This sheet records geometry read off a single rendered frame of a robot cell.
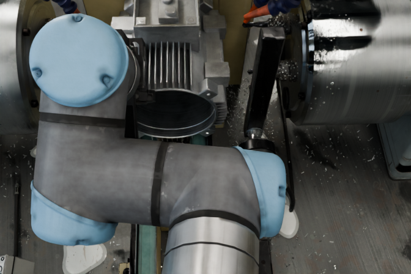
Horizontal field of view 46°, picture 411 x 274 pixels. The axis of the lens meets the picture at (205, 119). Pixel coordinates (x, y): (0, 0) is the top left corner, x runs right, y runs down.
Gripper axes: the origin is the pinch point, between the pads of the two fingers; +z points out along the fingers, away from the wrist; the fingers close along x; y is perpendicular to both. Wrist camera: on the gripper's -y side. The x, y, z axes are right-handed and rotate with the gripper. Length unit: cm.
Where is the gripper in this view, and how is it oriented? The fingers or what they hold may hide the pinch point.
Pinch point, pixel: (128, 101)
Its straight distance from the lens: 74.5
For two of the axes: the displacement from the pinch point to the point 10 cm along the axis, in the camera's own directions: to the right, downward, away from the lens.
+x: -10.0, 0.3, -0.3
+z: -0.3, 0.0, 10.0
